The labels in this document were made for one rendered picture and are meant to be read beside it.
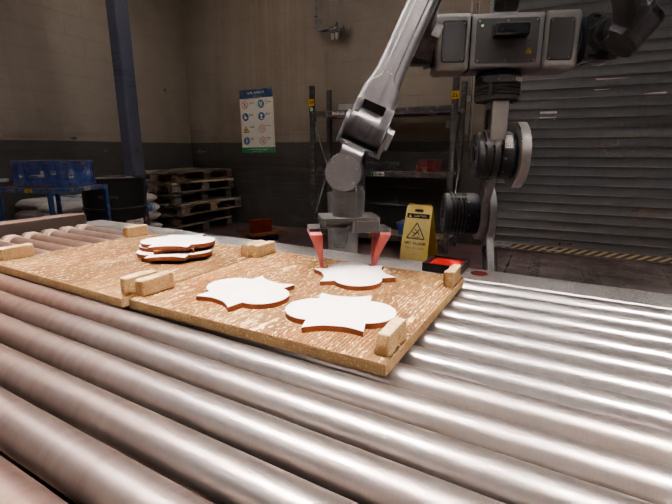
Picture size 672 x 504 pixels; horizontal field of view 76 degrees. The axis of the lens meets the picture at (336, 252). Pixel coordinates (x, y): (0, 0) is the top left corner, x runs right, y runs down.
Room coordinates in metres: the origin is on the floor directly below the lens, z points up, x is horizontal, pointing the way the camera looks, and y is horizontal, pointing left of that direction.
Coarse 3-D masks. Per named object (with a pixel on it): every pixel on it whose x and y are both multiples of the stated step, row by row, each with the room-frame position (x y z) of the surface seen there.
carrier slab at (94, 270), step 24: (120, 240) 1.01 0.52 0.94; (0, 264) 0.79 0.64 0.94; (24, 264) 0.79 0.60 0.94; (48, 264) 0.79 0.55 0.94; (72, 264) 0.79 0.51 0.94; (96, 264) 0.79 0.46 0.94; (120, 264) 0.79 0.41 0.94; (144, 264) 0.79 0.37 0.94; (168, 264) 0.79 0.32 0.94; (192, 264) 0.79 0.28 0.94; (216, 264) 0.79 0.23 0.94; (72, 288) 0.66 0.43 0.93; (96, 288) 0.64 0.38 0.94; (120, 288) 0.64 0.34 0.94
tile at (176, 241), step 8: (144, 240) 0.85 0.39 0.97; (152, 240) 0.85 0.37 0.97; (160, 240) 0.85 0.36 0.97; (168, 240) 0.85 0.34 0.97; (176, 240) 0.85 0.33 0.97; (184, 240) 0.85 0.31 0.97; (192, 240) 0.85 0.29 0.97; (200, 240) 0.85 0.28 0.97; (208, 240) 0.85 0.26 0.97; (152, 248) 0.80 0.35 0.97; (160, 248) 0.80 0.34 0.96; (168, 248) 0.81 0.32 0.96; (176, 248) 0.81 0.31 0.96; (184, 248) 0.80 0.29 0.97
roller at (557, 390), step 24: (408, 360) 0.46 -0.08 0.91; (432, 360) 0.45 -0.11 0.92; (456, 360) 0.44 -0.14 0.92; (480, 360) 0.44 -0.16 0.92; (504, 384) 0.40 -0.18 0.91; (528, 384) 0.40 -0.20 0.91; (552, 384) 0.39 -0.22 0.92; (576, 384) 0.39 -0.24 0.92; (600, 408) 0.36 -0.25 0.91; (624, 408) 0.35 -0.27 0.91; (648, 408) 0.35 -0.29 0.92
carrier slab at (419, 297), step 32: (288, 256) 0.85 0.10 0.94; (192, 288) 0.64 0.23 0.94; (320, 288) 0.64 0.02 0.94; (384, 288) 0.64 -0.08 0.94; (416, 288) 0.64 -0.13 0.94; (448, 288) 0.64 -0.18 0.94; (192, 320) 0.53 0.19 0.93; (224, 320) 0.51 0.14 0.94; (256, 320) 0.51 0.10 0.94; (288, 320) 0.51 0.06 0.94; (416, 320) 0.51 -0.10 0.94; (320, 352) 0.44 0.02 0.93; (352, 352) 0.43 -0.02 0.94
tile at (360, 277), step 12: (336, 264) 0.76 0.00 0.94; (348, 264) 0.76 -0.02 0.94; (360, 264) 0.76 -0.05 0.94; (324, 276) 0.68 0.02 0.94; (336, 276) 0.68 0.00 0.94; (348, 276) 0.68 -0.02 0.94; (360, 276) 0.68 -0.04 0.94; (372, 276) 0.68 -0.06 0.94; (384, 276) 0.68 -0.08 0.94; (348, 288) 0.64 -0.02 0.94; (360, 288) 0.63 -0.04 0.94; (372, 288) 0.64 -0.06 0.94
